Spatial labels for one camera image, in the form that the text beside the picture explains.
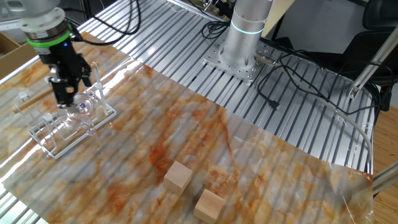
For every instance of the light wooden cube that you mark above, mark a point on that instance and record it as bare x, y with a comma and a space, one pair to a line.
208, 207
177, 177

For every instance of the black office chair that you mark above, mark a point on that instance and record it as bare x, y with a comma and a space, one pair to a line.
379, 12

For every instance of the tan wooden board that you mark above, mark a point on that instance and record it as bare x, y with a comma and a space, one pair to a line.
276, 15

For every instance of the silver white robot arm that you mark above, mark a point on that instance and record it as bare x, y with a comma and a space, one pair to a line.
245, 40

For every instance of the silver perforated base plate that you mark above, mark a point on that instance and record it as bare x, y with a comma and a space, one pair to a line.
245, 73

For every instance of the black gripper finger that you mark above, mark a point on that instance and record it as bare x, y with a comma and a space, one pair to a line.
86, 74
65, 93

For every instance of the open cardboard box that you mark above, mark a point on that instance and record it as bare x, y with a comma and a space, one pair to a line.
15, 57

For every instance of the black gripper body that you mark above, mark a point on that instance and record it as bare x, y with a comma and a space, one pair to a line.
65, 63

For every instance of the orange marble pattern mat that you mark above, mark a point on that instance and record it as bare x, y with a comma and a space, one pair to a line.
124, 140

